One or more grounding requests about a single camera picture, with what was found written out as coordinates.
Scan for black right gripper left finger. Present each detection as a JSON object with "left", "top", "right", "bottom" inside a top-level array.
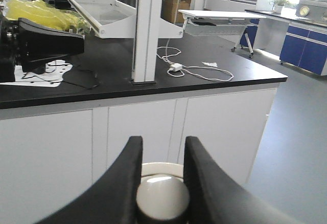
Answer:
[{"left": 39, "top": 136, "right": 143, "bottom": 223}]

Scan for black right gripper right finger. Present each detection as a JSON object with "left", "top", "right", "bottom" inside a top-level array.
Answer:
[{"left": 183, "top": 136, "right": 298, "bottom": 223}]

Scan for glass jar with beige lid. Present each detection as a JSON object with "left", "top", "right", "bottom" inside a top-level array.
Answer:
[{"left": 136, "top": 162, "right": 190, "bottom": 223}]

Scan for white lab bench cabinet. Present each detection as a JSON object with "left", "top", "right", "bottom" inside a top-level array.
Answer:
[{"left": 1, "top": 35, "right": 287, "bottom": 223}]

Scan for white paper sheet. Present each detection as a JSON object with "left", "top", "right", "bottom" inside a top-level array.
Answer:
[{"left": 1, "top": 59, "right": 73, "bottom": 87}]

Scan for white folding table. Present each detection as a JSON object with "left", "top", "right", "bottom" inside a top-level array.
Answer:
[{"left": 178, "top": 10, "right": 265, "bottom": 59}]

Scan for blue lab cabinet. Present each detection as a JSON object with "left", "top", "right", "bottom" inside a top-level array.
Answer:
[{"left": 247, "top": 8, "right": 326, "bottom": 76}]

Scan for black microscope device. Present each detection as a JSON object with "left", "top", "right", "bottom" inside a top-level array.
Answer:
[{"left": 1, "top": 15, "right": 85, "bottom": 83}]

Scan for white overhead shelf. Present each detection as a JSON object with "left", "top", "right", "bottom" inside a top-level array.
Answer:
[{"left": 67, "top": 0, "right": 183, "bottom": 39}]

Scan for cardboard boxes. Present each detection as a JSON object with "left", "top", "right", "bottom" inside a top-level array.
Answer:
[{"left": 161, "top": 0, "right": 192, "bottom": 24}]

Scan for white bench upright column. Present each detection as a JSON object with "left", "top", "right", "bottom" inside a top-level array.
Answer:
[{"left": 131, "top": 0, "right": 161, "bottom": 85}]

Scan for yellow plastic bag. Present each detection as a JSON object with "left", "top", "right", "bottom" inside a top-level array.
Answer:
[{"left": 4, "top": 0, "right": 89, "bottom": 31}]

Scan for potted green plant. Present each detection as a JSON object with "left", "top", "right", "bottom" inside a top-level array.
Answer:
[{"left": 270, "top": 0, "right": 291, "bottom": 13}]

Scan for grey round gauge machine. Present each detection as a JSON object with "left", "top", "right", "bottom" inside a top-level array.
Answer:
[{"left": 296, "top": 0, "right": 326, "bottom": 22}]

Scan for white charger with cable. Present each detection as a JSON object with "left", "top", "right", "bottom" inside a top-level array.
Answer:
[{"left": 156, "top": 38, "right": 234, "bottom": 82}]

